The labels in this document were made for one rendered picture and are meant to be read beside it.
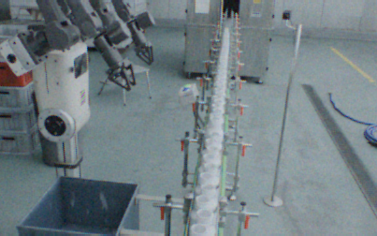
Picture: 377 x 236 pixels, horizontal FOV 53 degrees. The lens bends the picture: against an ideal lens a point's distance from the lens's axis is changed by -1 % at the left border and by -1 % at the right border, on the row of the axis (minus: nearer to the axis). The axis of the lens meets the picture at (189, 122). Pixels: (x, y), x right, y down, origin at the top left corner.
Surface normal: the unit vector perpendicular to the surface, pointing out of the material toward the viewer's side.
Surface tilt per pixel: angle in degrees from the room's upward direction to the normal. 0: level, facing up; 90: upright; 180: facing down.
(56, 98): 101
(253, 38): 90
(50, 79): 90
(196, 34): 90
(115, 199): 90
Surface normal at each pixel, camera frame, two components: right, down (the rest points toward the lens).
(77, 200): -0.11, 0.37
